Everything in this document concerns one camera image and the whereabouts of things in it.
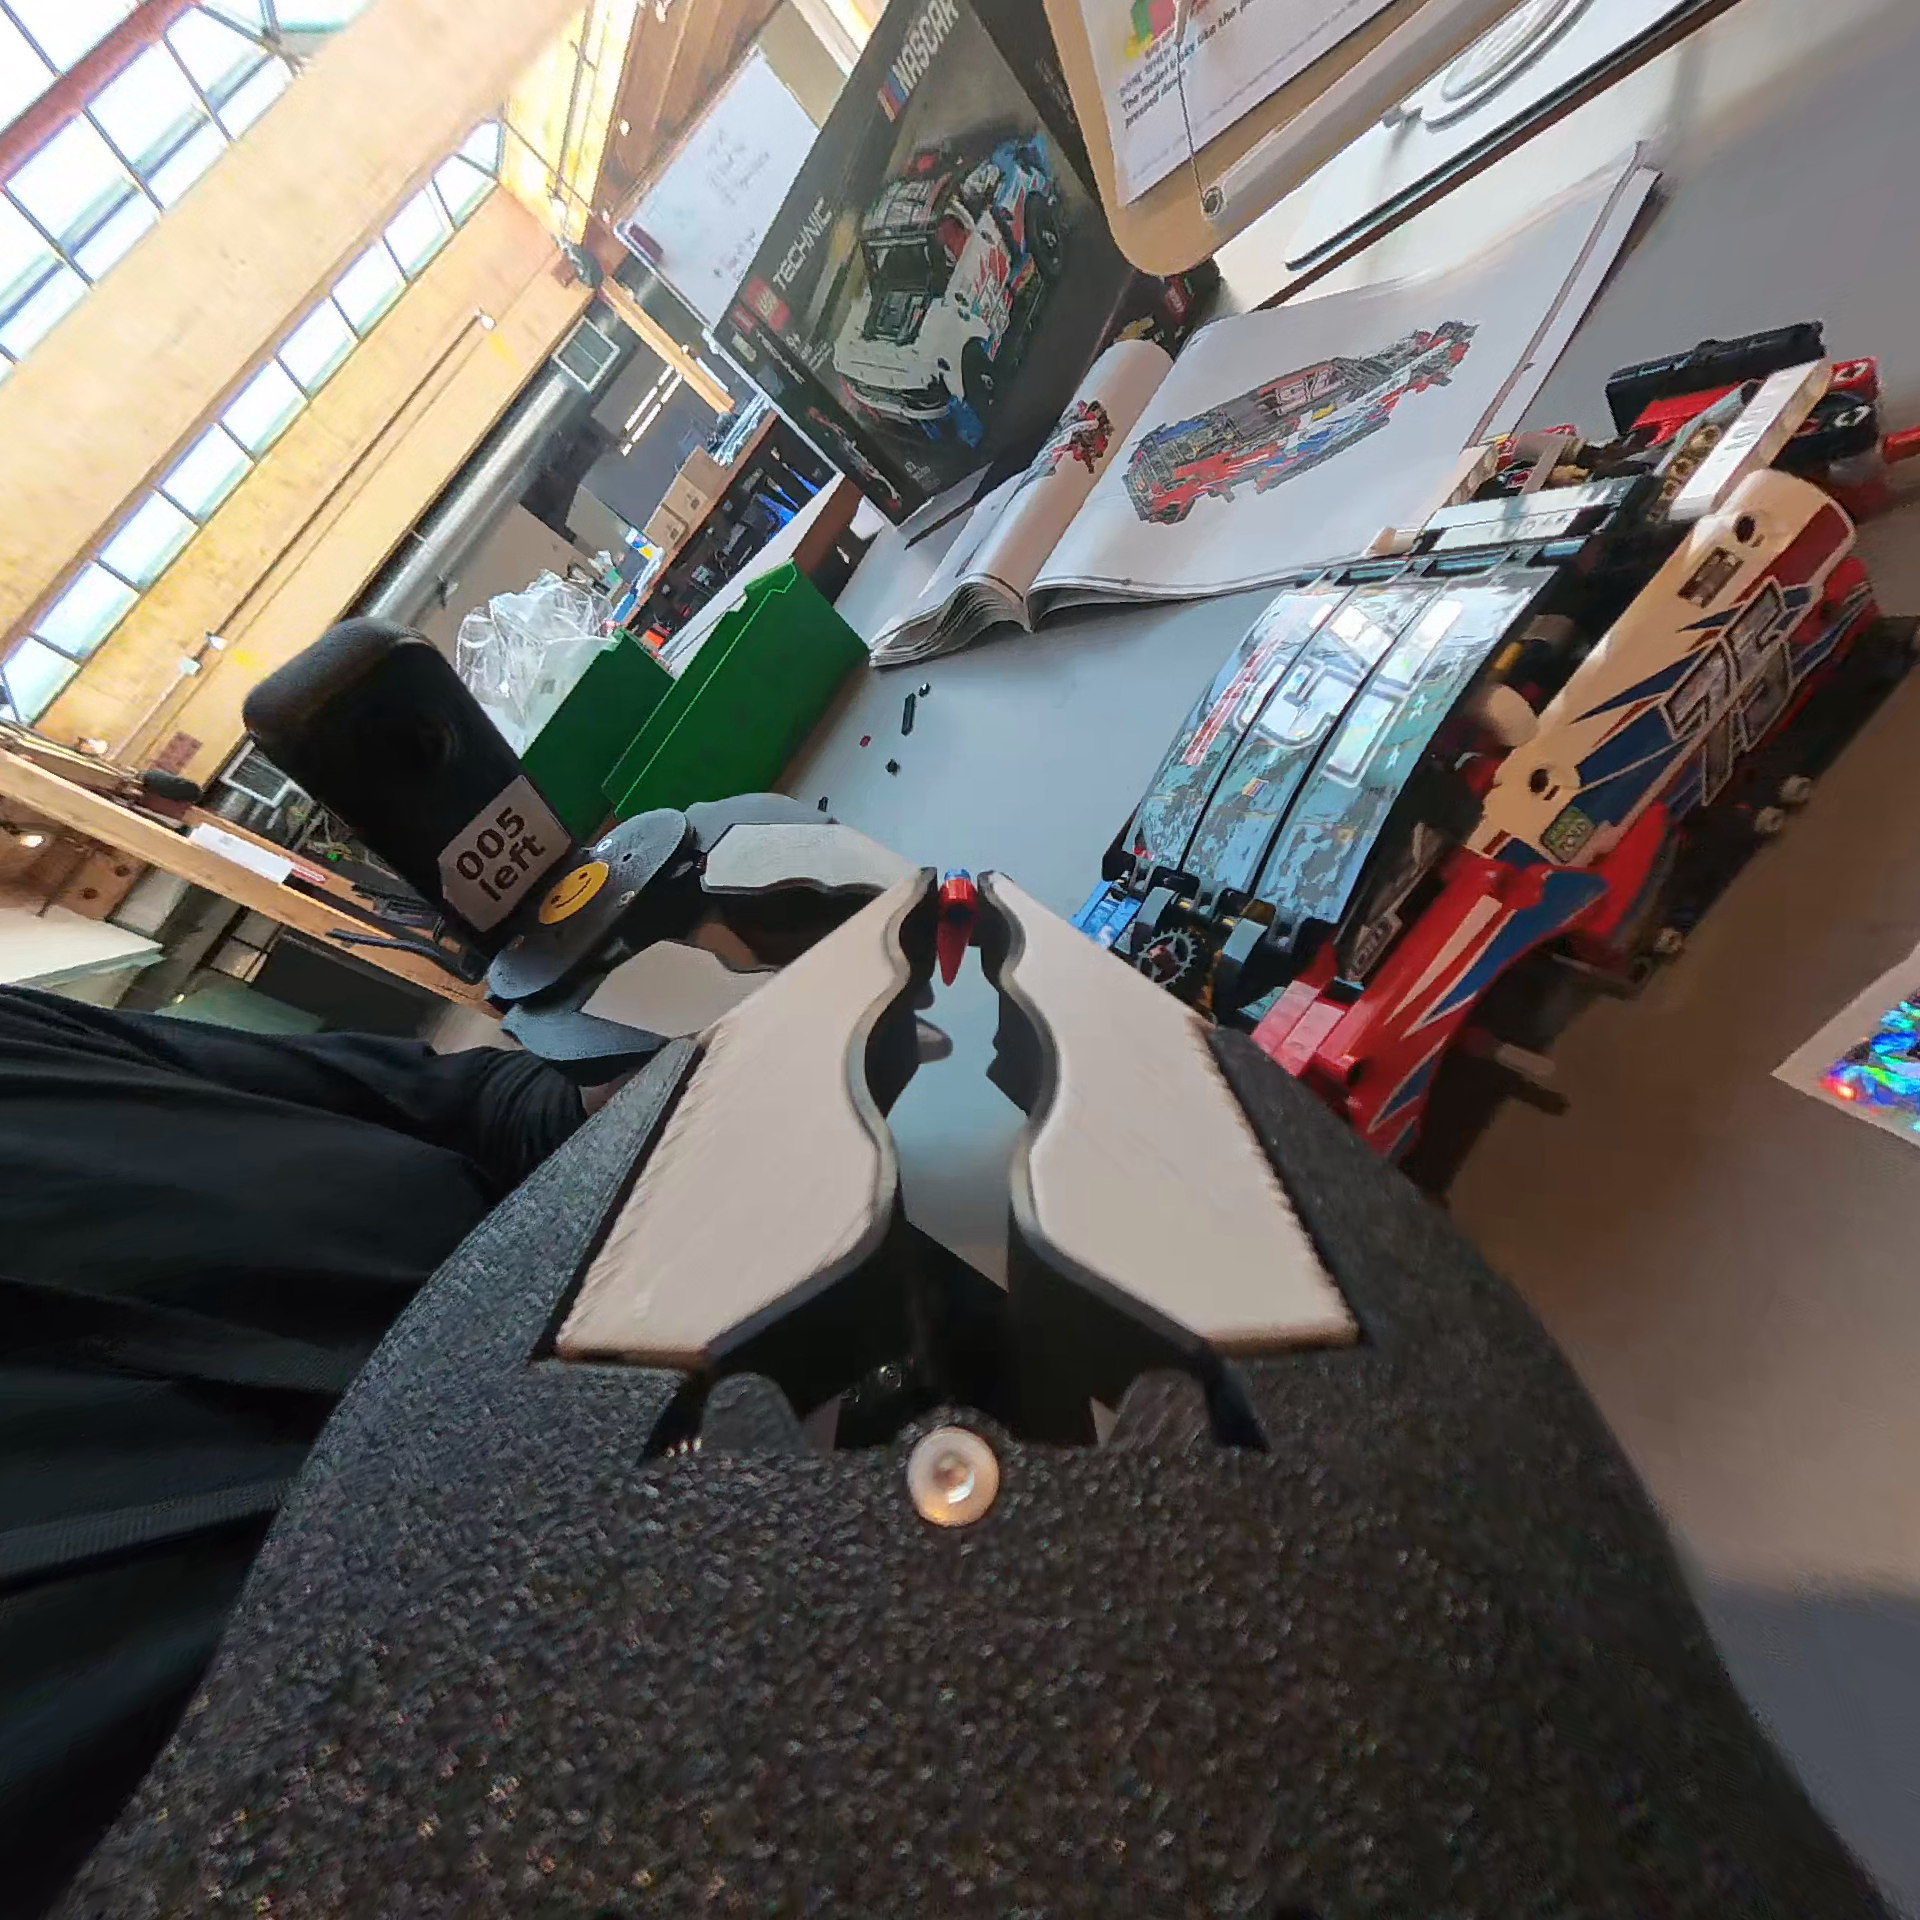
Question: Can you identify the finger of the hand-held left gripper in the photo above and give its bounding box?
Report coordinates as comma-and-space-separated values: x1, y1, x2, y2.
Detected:
697, 819, 905, 903
582, 940, 784, 1040

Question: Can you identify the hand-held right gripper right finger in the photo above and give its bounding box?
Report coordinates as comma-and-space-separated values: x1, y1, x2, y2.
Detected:
979, 868, 1363, 1420

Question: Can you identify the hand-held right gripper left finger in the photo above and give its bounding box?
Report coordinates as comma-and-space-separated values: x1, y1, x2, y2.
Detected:
551, 868, 941, 1420

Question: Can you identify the red white blue toy car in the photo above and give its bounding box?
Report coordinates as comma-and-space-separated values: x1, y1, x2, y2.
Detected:
1070, 316, 1920, 1162

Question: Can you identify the instruction booklet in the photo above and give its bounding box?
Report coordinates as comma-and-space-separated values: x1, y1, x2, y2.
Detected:
867, 141, 1666, 669

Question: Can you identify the holographic sticker sheet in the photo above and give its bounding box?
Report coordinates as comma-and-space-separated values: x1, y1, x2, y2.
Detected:
1771, 943, 1920, 1150

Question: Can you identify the person's left forearm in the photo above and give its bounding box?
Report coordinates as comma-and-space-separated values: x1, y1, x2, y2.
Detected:
0, 981, 591, 1307

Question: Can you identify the clear plastic bag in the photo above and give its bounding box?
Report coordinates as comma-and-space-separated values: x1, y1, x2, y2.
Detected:
449, 579, 617, 752

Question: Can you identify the large green plastic bin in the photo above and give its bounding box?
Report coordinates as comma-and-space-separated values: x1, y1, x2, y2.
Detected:
516, 631, 677, 843

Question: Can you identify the whiteboard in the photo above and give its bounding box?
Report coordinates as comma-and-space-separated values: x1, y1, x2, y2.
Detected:
621, 53, 824, 323

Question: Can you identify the black toy car set box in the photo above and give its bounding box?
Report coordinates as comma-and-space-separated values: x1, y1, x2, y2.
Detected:
711, 0, 1224, 525

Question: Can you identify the silver air duct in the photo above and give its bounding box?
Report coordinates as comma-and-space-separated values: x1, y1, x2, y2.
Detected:
346, 360, 602, 633

